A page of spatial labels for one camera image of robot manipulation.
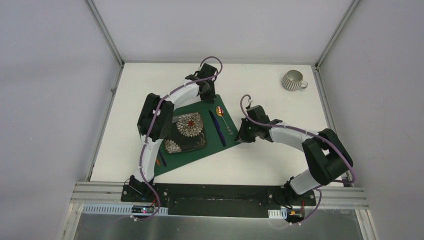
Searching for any gold copper spoon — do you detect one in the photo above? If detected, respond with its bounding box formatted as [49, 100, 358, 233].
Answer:
[215, 105, 233, 136]

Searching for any green placemat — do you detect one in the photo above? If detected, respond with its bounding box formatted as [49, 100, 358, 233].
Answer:
[154, 95, 239, 176]

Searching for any blue plastic knife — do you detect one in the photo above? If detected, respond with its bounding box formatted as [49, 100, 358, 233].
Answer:
[208, 110, 226, 147]

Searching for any black floral square plate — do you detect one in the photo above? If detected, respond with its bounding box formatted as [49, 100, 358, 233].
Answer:
[163, 112, 207, 154]

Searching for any grey ribbed mug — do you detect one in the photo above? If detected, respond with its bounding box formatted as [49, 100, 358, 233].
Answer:
[281, 69, 309, 91]

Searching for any purple metallic fork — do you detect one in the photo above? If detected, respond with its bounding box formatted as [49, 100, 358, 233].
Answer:
[158, 151, 167, 168]

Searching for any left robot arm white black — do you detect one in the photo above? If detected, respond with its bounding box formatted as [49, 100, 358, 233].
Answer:
[128, 62, 223, 203]

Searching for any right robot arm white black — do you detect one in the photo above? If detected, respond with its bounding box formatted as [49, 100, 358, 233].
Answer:
[235, 105, 353, 205]

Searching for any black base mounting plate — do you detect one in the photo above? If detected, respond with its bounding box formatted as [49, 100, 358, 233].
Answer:
[120, 183, 317, 218]

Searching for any right electronics board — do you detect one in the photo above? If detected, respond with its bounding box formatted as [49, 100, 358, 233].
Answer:
[286, 209, 305, 221]

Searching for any electronics board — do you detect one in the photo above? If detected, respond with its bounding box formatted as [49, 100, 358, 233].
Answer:
[286, 209, 305, 221]
[131, 205, 155, 214]

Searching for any left electronics board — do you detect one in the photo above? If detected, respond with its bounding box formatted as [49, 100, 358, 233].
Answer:
[131, 205, 155, 214]

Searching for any aluminium frame rail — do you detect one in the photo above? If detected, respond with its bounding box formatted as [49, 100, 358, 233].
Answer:
[311, 65, 379, 240]

